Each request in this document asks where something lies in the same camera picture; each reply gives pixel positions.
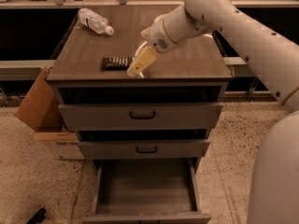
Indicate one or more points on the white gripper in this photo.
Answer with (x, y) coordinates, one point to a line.
(156, 37)

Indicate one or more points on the dark chocolate bar wrapper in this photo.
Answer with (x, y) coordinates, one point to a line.
(116, 63)

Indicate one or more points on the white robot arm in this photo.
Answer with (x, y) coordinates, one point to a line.
(274, 59)

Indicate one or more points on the grey top drawer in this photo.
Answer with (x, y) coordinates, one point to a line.
(111, 117)

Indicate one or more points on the grey drawer cabinet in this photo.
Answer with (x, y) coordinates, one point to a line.
(195, 73)

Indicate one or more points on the grey middle drawer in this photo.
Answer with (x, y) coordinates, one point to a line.
(109, 150)

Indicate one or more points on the grey open bottom drawer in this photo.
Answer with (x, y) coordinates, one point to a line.
(150, 191)

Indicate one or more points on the clear plastic water bottle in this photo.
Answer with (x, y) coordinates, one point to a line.
(95, 22)

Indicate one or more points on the brown cardboard box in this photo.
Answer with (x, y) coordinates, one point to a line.
(39, 111)

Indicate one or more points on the black object on floor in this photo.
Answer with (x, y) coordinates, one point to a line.
(38, 217)

